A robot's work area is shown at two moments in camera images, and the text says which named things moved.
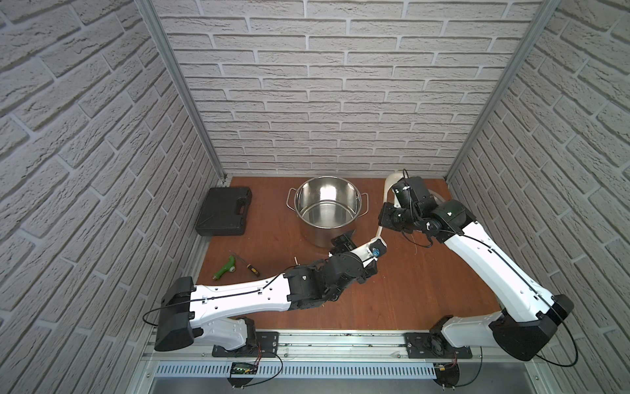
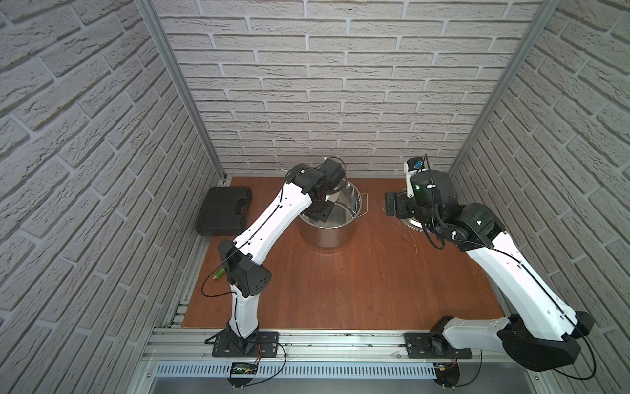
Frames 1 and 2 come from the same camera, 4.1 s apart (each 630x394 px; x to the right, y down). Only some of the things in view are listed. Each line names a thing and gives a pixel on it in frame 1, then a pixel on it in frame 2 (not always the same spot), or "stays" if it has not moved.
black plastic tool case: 225,212 stays
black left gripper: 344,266 → 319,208
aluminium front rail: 303,345 stays
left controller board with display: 242,373 stays
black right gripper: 384,214 → 400,200
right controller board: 447,374 stays
